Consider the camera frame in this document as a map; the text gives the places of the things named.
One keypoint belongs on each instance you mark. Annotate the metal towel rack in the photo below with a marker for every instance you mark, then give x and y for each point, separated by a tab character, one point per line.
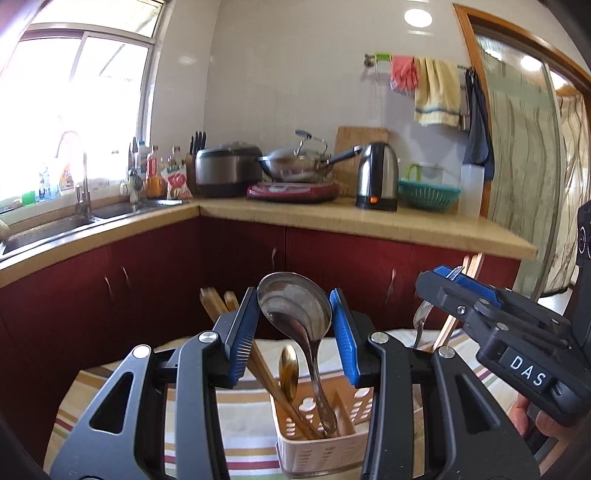
369	59

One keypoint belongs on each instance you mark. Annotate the red induction cooker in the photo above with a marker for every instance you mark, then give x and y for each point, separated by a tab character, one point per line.
291	191

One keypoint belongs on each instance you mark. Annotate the stainless steel sink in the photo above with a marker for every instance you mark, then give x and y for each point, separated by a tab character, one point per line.
55	226

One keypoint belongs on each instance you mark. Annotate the orange oil bottle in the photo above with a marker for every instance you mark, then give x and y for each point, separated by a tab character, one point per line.
154	177

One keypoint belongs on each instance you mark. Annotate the dish soap bottle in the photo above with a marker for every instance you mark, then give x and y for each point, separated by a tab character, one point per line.
64	177

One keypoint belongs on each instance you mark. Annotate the gold metal spoon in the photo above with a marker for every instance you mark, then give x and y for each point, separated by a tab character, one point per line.
290	369

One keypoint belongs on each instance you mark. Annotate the small metal faucet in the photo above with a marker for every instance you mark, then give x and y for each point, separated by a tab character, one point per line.
134	182

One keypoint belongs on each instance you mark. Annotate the green plastic cup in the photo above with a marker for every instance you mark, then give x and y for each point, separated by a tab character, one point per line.
28	197

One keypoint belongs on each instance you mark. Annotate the dark blue cloth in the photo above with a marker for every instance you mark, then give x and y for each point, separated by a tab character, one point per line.
478	134

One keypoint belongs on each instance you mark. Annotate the beige kitchen countertop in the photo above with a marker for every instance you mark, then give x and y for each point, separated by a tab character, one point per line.
369	226

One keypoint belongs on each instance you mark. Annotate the grey rice cooker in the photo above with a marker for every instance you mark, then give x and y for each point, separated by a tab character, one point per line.
228	168

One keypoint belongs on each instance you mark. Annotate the wooden cutting board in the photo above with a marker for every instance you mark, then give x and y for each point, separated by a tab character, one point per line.
360	136

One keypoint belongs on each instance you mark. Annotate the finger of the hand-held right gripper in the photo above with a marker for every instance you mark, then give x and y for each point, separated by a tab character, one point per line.
475	288
443	293

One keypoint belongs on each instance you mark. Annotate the clear plastic bottle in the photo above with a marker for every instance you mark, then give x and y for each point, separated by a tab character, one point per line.
44	182

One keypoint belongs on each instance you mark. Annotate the translucent plastic container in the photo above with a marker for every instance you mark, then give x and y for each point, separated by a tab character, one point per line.
472	191

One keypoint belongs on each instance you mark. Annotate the red snack bag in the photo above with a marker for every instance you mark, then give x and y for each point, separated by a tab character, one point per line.
178	182

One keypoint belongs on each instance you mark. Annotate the person's right hand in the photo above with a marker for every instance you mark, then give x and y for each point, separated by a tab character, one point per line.
524	413

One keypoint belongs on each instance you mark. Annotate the pink rubber gloves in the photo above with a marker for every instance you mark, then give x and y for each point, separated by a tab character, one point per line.
404	74

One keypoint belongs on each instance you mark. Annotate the steel electric kettle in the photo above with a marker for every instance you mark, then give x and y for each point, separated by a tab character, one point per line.
376	175

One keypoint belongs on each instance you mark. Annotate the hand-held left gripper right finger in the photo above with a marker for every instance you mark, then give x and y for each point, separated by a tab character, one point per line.
344	341

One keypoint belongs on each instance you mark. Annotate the round ceiling light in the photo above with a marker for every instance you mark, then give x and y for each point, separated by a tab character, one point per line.
418	16

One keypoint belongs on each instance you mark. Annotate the silver metal spoon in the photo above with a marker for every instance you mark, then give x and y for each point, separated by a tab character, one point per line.
295	300

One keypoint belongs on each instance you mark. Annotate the green plastic colander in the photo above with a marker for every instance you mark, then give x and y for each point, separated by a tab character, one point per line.
429	196

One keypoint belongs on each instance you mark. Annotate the beige perforated utensil holder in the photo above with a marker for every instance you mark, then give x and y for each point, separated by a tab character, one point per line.
323	452

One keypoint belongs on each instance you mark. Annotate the silver metal fork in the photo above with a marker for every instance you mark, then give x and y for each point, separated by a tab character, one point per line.
419	323

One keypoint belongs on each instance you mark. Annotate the tall curved metal faucet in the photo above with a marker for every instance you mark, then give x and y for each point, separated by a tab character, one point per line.
83	194

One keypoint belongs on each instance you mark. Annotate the frosted glass door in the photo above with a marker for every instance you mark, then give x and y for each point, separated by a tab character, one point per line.
521	138

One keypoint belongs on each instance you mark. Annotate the yellow towel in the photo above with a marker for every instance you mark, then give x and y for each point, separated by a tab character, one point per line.
436	92

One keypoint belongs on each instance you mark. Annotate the steel wok with lid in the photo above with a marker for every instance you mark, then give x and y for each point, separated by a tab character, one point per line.
295	166

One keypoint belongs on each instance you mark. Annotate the striped tablecloth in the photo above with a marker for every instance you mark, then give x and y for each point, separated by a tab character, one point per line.
244	429

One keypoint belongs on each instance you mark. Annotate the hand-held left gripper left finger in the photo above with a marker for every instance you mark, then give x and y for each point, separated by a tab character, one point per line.
240	355

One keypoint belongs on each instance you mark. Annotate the kitchen window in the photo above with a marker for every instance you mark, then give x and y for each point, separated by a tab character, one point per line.
69	92

